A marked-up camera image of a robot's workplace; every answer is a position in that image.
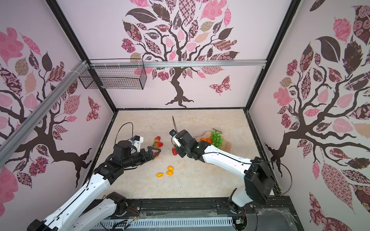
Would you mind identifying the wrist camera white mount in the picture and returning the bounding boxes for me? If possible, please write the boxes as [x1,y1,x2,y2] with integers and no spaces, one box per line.
[131,135,144,152]
[169,130,181,148]

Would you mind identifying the strawberry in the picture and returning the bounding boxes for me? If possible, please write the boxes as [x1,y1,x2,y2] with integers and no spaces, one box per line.
[153,141,163,148]
[154,136,161,143]
[172,147,178,156]

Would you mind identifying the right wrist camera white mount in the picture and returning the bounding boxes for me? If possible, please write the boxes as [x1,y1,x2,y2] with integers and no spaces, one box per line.
[169,130,181,148]

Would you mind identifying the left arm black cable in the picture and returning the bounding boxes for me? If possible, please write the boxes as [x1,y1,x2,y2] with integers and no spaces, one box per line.
[114,122,135,145]

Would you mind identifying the black wire basket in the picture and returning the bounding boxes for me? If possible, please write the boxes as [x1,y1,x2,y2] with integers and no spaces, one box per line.
[79,58,147,90]

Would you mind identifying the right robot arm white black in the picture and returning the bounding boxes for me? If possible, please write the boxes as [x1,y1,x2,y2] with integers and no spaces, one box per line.
[169,130,275,214]

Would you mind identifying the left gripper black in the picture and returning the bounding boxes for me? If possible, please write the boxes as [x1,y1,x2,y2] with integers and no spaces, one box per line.
[122,146,161,168]

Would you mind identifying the white slotted cable duct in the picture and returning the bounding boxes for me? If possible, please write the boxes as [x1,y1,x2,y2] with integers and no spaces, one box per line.
[91,217,235,231]

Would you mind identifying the black base frame rail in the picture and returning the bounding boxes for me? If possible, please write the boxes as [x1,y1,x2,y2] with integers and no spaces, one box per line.
[85,196,304,231]

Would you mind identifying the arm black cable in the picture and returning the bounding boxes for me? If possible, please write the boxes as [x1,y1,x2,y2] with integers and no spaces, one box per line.
[172,116,293,231]
[114,122,135,145]

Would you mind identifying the aluminium rail back wall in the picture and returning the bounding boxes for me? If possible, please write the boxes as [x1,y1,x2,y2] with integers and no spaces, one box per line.
[90,59,267,68]

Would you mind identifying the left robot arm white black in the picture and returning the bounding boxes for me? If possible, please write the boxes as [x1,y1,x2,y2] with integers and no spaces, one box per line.
[27,141,161,231]

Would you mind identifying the green grape bunch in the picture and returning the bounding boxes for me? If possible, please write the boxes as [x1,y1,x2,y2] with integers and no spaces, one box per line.
[211,129,224,148]

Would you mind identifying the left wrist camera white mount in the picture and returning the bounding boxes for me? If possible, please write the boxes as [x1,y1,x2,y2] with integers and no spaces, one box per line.
[131,135,144,152]

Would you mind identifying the aluminium rail wall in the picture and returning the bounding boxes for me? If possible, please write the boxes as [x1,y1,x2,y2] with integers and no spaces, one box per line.
[1,61,88,167]
[90,59,267,68]

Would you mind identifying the pink petal-shaped fruit bowl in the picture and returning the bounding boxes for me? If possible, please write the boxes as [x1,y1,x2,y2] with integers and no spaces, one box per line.
[195,131,232,153]

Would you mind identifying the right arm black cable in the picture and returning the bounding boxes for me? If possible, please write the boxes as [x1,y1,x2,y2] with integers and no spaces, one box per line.
[172,116,293,231]

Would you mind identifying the aluminium rail left wall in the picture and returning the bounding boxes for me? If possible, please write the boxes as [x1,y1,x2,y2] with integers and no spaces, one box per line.
[1,61,88,167]

